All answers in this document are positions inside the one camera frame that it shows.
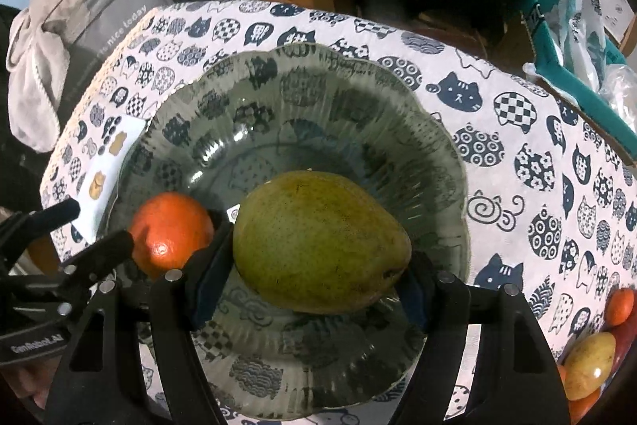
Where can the white printed carton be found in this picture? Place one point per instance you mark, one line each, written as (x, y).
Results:
(614, 7)

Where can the cat print tablecloth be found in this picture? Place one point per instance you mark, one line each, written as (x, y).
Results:
(502, 186)

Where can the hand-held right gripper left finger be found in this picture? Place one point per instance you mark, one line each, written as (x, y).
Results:
(213, 278)

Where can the green pear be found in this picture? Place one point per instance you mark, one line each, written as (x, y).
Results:
(318, 241)

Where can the yellow red apple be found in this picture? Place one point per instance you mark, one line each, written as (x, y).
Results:
(589, 365)

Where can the grey tote bag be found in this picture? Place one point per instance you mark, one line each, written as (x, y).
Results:
(114, 16)

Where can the white plastic bag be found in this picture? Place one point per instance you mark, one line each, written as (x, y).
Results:
(580, 7)

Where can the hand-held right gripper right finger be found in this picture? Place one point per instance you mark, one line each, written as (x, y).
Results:
(413, 300)

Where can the white sticker sheet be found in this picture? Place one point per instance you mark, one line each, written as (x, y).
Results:
(107, 166)

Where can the clear plastic bag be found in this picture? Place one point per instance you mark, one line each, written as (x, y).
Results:
(622, 86)

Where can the person's left hand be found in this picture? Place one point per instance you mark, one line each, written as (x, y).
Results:
(32, 385)

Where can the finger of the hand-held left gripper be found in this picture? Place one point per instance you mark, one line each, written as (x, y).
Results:
(59, 212)
(109, 250)

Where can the scalloped glass plate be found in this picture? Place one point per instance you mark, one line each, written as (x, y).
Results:
(259, 126)

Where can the teal box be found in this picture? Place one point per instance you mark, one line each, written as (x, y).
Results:
(547, 36)

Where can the beige fleece garment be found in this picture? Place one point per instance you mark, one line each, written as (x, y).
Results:
(35, 71)

